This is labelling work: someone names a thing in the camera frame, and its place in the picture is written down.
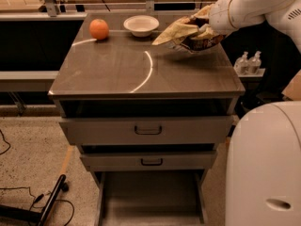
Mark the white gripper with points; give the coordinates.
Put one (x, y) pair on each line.
(219, 17)

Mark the brown chip bag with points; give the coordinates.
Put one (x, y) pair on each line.
(178, 34)

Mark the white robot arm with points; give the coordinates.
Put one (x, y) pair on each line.
(263, 179)

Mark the top grey drawer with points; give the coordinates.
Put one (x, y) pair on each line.
(181, 130)

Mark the grey drawer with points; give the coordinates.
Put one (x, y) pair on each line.
(131, 161)
(181, 130)

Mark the grey drawer cabinet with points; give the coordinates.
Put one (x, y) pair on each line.
(129, 77)

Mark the middle grey drawer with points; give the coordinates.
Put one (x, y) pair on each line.
(131, 161)

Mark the open bottom drawer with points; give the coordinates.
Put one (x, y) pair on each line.
(151, 198)

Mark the right clear sanitizer bottle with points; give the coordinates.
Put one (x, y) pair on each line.
(254, 63)

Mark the white bowl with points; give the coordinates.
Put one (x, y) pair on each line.
(141, 25)

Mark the orange fruit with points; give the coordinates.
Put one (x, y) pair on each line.
(99, 29)

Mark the black top drawer handle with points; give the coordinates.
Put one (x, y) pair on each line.
(144, 131)

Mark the black drawer handle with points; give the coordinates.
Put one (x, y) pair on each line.
(151, 162)
(144, 131)

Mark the black middle drawer handle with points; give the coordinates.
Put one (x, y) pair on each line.
(151, 162)

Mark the grey bench rail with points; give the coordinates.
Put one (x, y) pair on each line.
(27, 81)

